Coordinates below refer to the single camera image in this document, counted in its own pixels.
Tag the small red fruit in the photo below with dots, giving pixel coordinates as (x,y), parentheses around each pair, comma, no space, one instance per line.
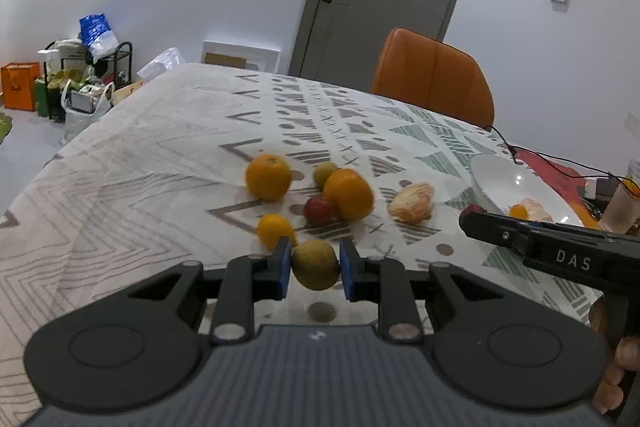
(472,209)
(317,209)

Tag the white plastic bag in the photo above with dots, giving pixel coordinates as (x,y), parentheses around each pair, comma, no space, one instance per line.
(82,119)

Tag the clear plastic bag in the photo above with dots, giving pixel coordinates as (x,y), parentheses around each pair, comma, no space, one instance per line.
(160,64)

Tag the white plate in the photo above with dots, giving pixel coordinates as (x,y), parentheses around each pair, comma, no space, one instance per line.
(510,179)

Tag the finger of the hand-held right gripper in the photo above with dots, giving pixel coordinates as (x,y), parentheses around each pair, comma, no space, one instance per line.
(492,229)

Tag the patterned tablecloth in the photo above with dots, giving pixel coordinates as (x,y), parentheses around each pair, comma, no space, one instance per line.
(150,207)

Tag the peeled orange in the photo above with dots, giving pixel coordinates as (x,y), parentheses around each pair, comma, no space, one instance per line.
(411,203)
(540,210)

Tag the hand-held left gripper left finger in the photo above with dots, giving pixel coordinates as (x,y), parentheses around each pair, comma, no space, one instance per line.
(284,268)

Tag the blue plastic bag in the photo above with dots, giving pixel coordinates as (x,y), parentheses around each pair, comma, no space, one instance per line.
(97,32)

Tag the green box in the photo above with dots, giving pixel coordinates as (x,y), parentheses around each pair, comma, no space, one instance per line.
(41,97)

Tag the white power adapter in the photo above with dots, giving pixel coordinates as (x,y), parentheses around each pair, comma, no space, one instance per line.
(591,188)

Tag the cardboard box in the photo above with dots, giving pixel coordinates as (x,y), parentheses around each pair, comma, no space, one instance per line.
(127,93)

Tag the person's right hand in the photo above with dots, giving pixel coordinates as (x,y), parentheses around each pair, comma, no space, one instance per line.
(611,396)

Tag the orange box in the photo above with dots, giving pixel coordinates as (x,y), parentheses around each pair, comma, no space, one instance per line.
(20,87)

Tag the white wall panel box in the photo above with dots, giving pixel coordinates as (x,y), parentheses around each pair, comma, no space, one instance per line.
(260,57)

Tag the translucent plastic cup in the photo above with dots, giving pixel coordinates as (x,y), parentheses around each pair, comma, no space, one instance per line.
(620,212)

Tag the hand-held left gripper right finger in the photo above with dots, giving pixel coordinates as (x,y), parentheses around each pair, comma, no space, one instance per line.
(346,273)

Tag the large orange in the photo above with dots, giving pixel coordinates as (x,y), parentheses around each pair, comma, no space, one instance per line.
(348,193)
(268,177)

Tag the black shelf rack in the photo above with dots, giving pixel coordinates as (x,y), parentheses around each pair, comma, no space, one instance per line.
(122,57)

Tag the green round fruit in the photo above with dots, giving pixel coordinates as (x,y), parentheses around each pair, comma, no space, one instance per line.
(324,172)
(316,264)

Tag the small orange citrus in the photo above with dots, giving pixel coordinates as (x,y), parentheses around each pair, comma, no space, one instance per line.
(275,231)
(518,210)

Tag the red and orange mat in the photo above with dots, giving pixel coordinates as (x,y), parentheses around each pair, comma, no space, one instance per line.
(550,169)

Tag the orange chair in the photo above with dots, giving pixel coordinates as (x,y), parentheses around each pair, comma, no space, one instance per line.
(430,77)

